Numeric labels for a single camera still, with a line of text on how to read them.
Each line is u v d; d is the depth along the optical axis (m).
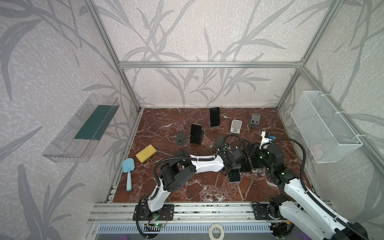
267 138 0.69
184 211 0.75
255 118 1.08
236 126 1.03
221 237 0.67
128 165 0.90
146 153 0.94
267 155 0.62
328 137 0.63
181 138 0.99
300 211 0.57
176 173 0.49
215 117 1.01
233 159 0.68
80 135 0.66
